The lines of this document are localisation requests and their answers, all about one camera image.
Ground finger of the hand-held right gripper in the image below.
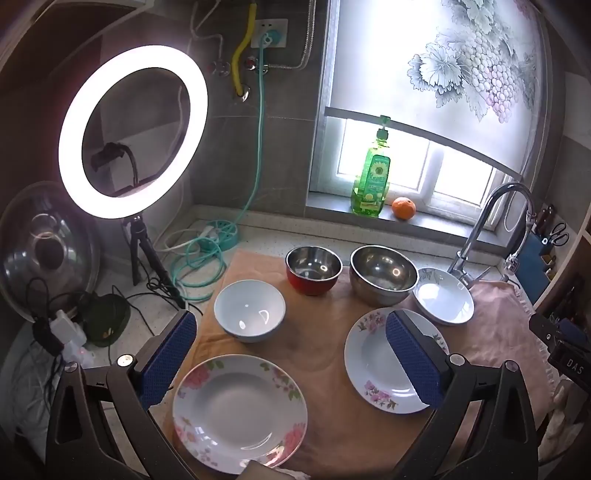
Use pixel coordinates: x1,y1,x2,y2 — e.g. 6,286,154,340
529,313,589,344

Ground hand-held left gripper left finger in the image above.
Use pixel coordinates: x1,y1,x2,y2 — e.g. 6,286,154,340
46,309,199,480

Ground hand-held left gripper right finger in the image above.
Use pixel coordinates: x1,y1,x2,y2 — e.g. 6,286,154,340
385,309,541,480

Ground pink floral plate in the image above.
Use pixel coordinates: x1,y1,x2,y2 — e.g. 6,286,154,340
344,307,451,415
172,354,308,476

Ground white leaf pattern plate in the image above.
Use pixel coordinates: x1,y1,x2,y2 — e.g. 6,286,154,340
412,267,475,325

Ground large steel bowl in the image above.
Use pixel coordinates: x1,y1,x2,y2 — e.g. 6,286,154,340
349,245,419,306

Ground light blue bowl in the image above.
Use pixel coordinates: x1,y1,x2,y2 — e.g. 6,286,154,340
213,279,286,343

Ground red steel bowl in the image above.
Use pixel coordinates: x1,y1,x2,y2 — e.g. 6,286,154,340
285,246,343,296

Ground pink cloth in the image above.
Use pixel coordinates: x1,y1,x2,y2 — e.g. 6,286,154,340
416,277,564,462

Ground blue knife holder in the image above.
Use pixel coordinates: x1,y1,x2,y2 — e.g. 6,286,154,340
515,203,571,305

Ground dark green round device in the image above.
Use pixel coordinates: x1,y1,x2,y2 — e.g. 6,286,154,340
83,293,131,348

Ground black scissors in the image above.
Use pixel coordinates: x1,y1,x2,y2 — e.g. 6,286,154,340
545,222,570,247

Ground orange cloth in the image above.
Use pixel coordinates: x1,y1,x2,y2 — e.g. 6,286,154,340
171,249,467,480

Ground white power adapter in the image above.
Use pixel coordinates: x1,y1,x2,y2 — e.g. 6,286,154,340
48,310,88,356

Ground chrome faucet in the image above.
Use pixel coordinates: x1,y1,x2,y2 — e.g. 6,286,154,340
447,182,536,289

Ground black tripod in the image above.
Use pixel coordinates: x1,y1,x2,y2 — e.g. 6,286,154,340
121,216,188,310

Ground teal power strip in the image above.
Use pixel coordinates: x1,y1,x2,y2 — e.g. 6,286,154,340
203,219,241,252

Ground orange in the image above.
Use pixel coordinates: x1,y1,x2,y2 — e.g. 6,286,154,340
392,196,417,221

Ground glass pot lid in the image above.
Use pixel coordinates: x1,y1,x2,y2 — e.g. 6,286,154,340
0,181,103,324

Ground green dish soap bottle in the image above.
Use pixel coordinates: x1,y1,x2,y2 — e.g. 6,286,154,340
352,114,392,217

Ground black phone holder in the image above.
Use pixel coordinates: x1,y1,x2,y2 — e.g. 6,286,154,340
91,142,139,185

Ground grape print window blind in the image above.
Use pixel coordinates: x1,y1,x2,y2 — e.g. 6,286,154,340
323,0,555,178

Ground black cable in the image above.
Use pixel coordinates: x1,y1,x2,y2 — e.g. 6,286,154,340
108,281,204,365

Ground white cable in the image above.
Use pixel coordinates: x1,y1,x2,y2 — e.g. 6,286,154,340
154,226,218,252

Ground white window frame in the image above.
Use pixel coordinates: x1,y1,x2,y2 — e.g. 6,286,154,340
307,115,522,232

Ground teal cable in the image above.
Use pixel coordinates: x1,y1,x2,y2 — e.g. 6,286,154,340
170,30,283,304

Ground yellow hose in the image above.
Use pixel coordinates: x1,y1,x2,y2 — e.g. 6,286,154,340
232,2,257,95

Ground white ring light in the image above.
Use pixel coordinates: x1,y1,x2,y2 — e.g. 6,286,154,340
58,44,209,220

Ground braided metal hose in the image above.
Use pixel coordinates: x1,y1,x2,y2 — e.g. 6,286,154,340
259,0,320,72

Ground white wall socket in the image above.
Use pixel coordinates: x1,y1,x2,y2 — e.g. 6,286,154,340
250,18,289,49

